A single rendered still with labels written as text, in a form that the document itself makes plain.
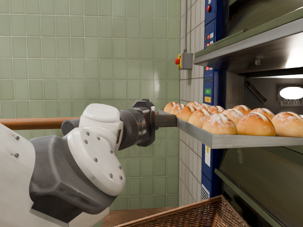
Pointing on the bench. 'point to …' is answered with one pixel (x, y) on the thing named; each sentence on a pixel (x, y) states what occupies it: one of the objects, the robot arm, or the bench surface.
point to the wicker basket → (221, 199)
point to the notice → (207, 155)
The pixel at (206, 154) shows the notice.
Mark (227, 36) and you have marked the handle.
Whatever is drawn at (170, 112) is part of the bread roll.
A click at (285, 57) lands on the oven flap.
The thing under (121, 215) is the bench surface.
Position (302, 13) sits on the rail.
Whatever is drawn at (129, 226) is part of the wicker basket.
